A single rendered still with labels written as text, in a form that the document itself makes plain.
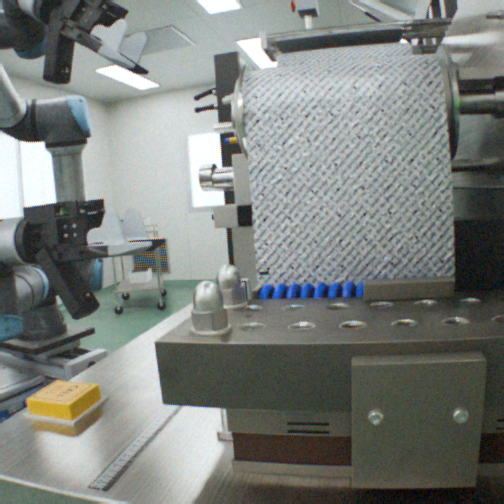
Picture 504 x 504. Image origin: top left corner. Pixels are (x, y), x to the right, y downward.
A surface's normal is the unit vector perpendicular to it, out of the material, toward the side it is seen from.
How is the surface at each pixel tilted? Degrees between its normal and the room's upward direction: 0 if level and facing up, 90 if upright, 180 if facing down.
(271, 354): 90
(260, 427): 90
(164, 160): 90
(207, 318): 90
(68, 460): 0
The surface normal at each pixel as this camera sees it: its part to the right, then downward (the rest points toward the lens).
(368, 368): -0.24, 0.13
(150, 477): -0.07, -0.99
